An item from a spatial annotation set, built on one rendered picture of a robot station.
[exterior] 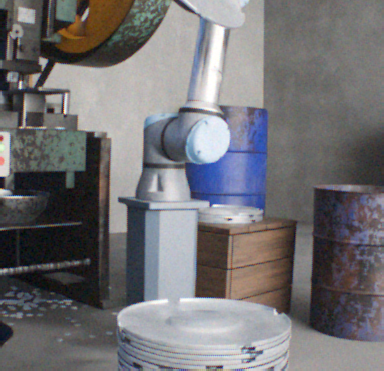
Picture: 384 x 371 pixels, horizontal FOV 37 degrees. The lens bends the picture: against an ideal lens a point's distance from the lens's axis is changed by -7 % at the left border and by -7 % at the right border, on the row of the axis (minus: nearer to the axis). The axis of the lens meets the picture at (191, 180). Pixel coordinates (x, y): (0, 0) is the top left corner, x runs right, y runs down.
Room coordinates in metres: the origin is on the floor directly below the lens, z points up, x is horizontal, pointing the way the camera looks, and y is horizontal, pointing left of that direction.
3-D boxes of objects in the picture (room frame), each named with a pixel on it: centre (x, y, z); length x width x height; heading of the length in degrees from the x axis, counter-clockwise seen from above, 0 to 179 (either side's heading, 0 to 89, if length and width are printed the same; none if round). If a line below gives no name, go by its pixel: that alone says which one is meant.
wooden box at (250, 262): (2.12, -0.11, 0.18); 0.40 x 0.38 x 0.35; 47
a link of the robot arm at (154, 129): (1.66, 0.07, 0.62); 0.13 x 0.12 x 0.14; 40
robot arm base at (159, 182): (1.66, 0.08, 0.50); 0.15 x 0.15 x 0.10
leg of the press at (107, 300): (2.43, 0.62, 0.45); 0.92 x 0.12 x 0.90; 49
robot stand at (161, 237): (1.66, 0.08, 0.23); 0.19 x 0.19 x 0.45; 33
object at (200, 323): (0.97, -0.03, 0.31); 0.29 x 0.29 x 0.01
